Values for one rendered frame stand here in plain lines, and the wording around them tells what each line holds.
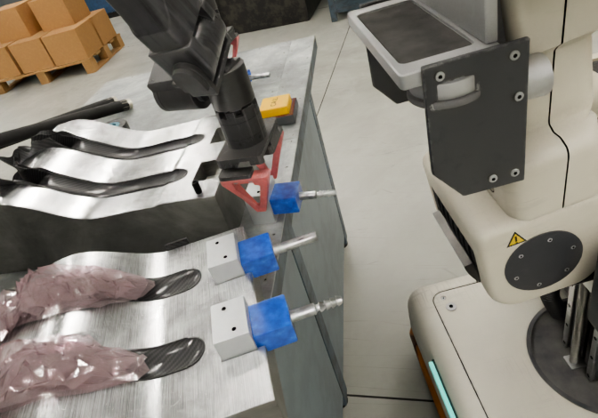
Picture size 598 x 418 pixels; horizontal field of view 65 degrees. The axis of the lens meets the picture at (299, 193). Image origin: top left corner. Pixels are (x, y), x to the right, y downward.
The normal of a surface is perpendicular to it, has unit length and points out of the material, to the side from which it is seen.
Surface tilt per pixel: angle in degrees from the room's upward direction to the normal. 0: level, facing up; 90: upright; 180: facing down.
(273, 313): 0
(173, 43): 120
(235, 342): 90
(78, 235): 90
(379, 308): 0
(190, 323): 0
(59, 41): 90
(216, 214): 90
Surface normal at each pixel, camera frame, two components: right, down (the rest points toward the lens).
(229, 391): -0.25, -0.79
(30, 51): -0.09, 0.60
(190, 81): -0.15, 0.93
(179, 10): 0.89, -0.02
